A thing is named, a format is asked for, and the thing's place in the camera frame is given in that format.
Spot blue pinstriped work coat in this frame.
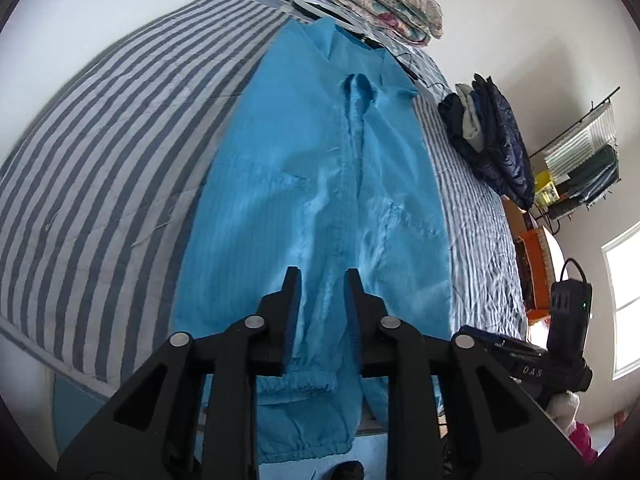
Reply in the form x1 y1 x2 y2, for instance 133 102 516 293
170 16 453 465

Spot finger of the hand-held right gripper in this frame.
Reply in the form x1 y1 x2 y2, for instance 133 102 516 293
457 325 545 361

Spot yellow box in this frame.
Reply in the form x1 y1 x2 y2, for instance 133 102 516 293
534 170 558 206

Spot blue white striped blanket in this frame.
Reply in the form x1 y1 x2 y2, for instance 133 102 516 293
0 0 528 383

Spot white ring light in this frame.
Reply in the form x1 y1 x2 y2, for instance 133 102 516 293
292 0 371 28

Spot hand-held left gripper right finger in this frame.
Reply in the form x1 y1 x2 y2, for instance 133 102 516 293
344 268 586 480

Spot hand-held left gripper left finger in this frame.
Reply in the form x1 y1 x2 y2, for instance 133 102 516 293
57 266 303 480

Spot hanging white striped cloth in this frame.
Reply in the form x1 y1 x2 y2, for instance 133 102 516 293
544 102 617 176

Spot person's right forearm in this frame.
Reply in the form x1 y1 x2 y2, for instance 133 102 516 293
565 421 598 466

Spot black clothes rack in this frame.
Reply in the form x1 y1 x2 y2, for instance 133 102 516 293
527 85 623 221

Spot window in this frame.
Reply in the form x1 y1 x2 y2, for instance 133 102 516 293
602 237 640 381

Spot pile of dark clothes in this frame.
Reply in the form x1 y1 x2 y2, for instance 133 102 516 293
472 74 536 211

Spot wooden bedside table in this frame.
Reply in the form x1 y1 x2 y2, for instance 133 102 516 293
502 199 533 241

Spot folded beige garment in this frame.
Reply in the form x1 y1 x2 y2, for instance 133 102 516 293
455 82 488 151

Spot person's right hand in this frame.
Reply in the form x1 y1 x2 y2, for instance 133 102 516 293
545 391 582 436

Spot folded dark garment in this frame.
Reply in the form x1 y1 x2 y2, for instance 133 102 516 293
438 92 481 161

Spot hanging dark clothes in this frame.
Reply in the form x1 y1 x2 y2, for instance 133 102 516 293
565 145 621 206

